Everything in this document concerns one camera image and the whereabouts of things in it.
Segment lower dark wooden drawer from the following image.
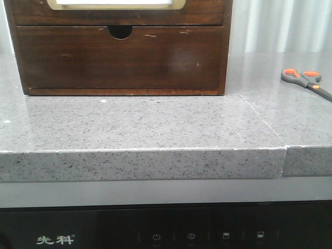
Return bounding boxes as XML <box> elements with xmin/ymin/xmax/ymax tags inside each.
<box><xmin>17</xmin><ymin>26</ymin><xmax>223</xmax><ymax>89</ymax></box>

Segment dark brown wooden drawer cabinet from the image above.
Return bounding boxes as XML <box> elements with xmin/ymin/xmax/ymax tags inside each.
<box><xmin>4</xmin><ymin>1</ymin><xmax>233</xmax><ymax>96</ymax></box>

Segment grey orange handled scissors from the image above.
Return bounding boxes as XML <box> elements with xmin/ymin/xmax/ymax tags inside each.
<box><xmin>281</xmin><ymin>68</ymin><xmax>331</xmax><ymax>101</ymax></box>

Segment black appliance control panel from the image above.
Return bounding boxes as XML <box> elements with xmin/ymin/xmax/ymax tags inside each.
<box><xmin>1</xmin><ymin>200</ymin><xmax>331</xmax><ymax>248</ymax></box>

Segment wooden drawer white handle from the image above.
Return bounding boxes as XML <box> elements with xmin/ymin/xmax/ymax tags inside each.
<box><xmin>4</xmin><ymin>1</ymin><xmax>225</xmax><ymax>25</ymax></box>

